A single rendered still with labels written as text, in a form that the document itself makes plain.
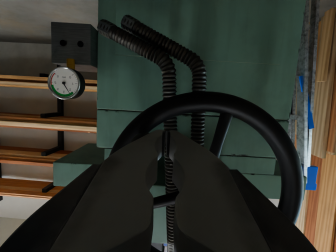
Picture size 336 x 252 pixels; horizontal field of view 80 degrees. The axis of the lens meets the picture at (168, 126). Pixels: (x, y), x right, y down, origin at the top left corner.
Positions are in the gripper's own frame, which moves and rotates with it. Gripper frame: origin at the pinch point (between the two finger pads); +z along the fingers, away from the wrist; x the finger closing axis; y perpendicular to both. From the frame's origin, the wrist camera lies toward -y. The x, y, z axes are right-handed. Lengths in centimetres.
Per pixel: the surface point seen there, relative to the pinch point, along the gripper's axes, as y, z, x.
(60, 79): 5.0, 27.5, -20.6
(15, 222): 282, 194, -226
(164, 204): 17.3, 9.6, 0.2
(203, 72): 1.0, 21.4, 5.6
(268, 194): 29.5, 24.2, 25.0
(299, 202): 15.7, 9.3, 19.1
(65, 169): 26.1, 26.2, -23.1
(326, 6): -18, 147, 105
